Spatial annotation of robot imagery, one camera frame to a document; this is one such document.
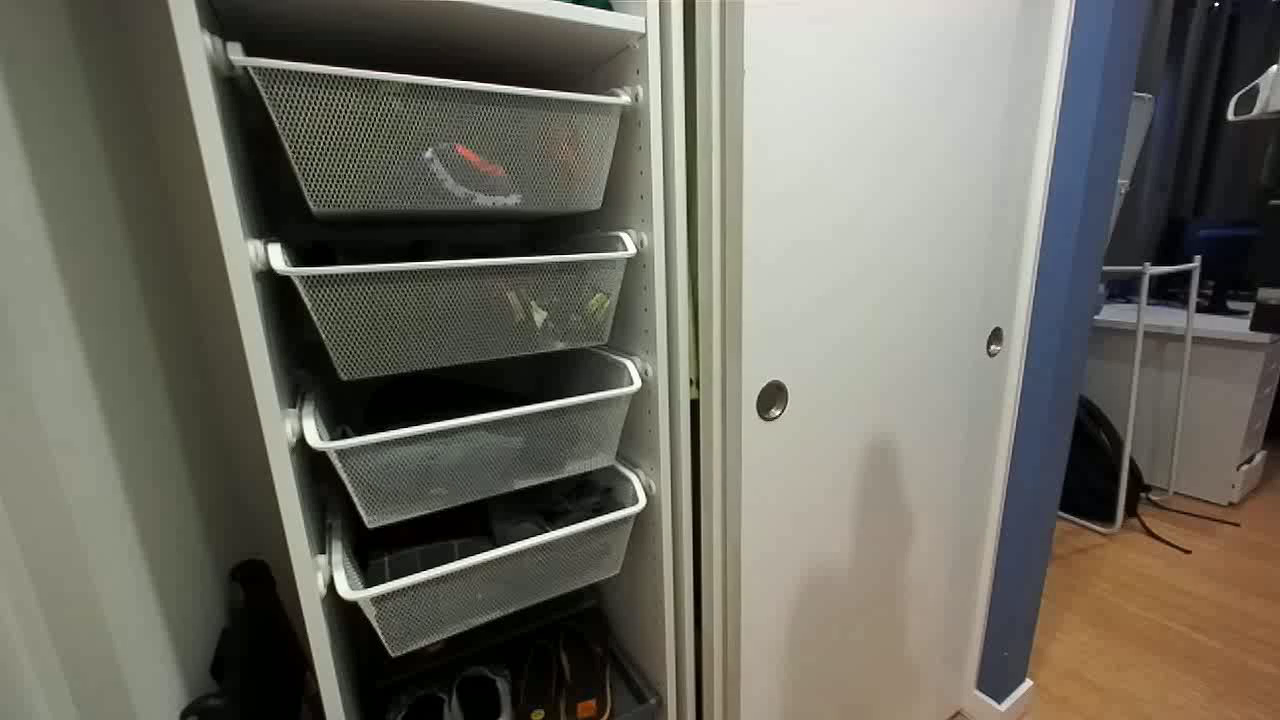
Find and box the white baseboard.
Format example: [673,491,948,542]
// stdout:
[962,676,1042,720]

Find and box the white sliding closet door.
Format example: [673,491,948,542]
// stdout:
[715,0,1072,720]

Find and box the dark curtain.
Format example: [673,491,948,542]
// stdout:
[1132,0,1280,272]

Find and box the black bag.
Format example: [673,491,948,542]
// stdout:
[175,555,324,720]

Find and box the white wire mesh basket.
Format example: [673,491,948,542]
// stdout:
[222,40,639,219]
[249,226,650,384]
[317,461,656,658]
[293,349,650,530]

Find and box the grey board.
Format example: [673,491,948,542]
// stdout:
[1101,87,1161,264]

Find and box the white tube rack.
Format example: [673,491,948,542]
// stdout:
[1059,255,1208,534]

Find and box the red shoe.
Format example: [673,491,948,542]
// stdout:
[420,137,528,210]

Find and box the dark clothing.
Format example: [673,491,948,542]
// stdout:
[351,475,634,584]

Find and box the white cabinet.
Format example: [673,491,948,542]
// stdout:
[1082,299,1280,511]

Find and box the orange black shoe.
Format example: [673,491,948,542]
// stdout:
[553,632,619,720]

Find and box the black backpack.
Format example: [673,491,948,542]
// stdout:
[1055,397,1152,530]

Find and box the dark blue box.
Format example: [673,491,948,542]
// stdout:
[1179,216,1270,311]

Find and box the grey sneaker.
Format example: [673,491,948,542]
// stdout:
[451,665,520,720]
[394,682,451,720]

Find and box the white closet shelving frame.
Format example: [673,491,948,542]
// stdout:
[165,0,700,720]

